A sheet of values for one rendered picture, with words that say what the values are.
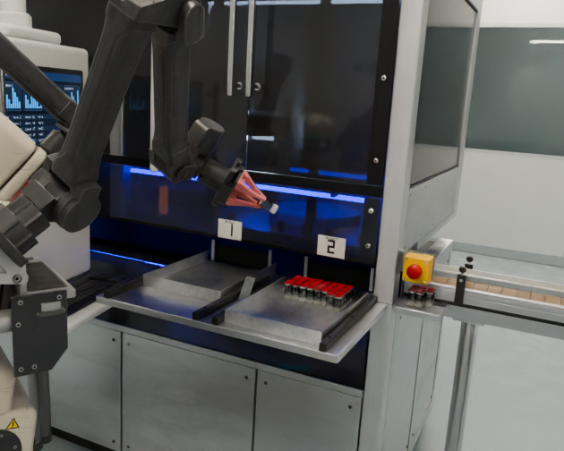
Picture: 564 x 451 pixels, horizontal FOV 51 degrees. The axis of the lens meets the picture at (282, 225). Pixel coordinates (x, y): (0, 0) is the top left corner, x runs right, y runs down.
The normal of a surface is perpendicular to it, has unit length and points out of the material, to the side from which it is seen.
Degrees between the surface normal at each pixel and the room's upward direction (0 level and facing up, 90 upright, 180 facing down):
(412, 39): 90
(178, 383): 90
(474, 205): 90
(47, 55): 90
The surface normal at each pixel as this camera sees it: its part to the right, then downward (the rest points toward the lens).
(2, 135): 0.58, 0.21
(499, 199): -0.43, 0.17
